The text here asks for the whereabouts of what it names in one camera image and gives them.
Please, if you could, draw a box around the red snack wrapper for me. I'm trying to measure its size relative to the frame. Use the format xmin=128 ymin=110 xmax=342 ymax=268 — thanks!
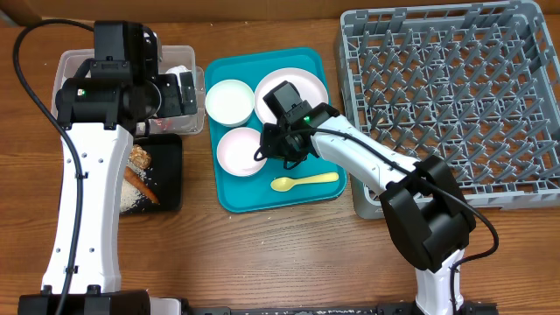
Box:
xmin=146 ymin=118 xmax=174 ymax=134

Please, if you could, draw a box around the white napkin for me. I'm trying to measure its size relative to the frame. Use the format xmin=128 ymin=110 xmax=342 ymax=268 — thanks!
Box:
xmin=165 ymin=65 xmax=191 ymax=76

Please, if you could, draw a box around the white bowl with rice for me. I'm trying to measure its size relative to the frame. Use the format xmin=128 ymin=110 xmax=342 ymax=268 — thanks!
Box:
xmin=205 ymin=79 xmax=255 ymax=128

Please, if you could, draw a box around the pink bowl with food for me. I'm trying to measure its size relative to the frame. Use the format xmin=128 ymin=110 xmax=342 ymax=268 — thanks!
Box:
xmin=216 ymin=127 xmax=267 ymax=177

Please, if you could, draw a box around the orange carrot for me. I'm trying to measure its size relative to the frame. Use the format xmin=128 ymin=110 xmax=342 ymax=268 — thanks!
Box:
xmin=124 ymin=166 xmax=159 ymax=204

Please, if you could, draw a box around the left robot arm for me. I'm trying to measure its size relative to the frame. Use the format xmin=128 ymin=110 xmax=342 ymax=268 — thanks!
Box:
xmin=17 ymin=21 xmax=197 ymax=314

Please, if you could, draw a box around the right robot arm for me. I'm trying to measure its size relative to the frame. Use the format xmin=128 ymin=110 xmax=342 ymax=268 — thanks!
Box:
xmin=255 ymin=80 xmax=476 ymax=314

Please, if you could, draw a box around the black waste tray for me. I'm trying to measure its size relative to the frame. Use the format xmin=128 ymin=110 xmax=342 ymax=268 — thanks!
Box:
xmin=122 ymin=134 xmax=183 ymax=215

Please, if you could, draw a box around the grey dishwasher rack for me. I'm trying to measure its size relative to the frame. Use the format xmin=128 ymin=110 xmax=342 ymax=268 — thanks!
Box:
xmin=335 ymin=1 xmax=559 ymax=210

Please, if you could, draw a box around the clear plastic bin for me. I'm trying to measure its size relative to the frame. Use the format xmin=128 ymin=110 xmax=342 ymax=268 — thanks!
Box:
xmin=51 ymin=45 xmax=206 ymax=135

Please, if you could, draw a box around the yellow plastic spoon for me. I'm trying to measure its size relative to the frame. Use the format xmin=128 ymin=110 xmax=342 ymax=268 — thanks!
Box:
xmin=270 ymin=172 xmax=340 ymax=193

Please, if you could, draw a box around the white round plate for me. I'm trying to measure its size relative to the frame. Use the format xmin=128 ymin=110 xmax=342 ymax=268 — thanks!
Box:
xmin=255 ymin=67 xmax=329 ymax=124

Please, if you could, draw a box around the teal plastic tray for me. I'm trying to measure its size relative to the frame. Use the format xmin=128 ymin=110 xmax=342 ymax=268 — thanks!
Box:
xmin=205 ymin=47 xmax=347 ymax=214

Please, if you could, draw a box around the brown food clump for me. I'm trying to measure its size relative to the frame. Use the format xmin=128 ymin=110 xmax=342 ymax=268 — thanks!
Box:
xmin=129 ymin=144 xmax=151 ymax=170

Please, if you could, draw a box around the pile of rice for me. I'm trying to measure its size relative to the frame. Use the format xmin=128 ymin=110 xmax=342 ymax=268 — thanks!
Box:
xmin=120 ymin=162 xmax=151 ymax=214

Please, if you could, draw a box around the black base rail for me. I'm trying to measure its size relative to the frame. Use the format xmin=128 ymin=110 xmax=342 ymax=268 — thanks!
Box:
xmin=183 ymin=300 xmax=500 ymax=315

